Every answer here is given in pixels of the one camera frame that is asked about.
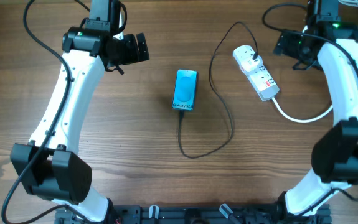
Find black USB charging cable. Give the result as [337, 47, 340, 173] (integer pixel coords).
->
[177, 21, 259, 159]

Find white power strip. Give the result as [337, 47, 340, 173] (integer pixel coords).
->
[233, 45, 280, 101]

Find blue Galaxy S25 smartphone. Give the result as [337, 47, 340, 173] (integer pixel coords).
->
[172, 69, 198, 111]

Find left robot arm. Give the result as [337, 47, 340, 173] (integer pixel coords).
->
[10, 0, 149, 223]

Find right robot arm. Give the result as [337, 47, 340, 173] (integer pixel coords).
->
[276, 1, 358, 222]

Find black right camera cable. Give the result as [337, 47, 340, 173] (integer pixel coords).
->
[261, 2, 358, 217]

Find black camera cable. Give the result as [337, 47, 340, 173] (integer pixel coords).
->
[261, 2, 358, 217]
[1, 0, 128, 224]

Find white power strip cord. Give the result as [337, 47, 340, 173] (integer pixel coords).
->
[271, 0, 358, 123]

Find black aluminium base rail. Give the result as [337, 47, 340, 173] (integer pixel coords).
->
[55, 204, 332, 224]

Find black left camera cable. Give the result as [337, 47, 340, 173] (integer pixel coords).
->
[1, 0, 128, 224]

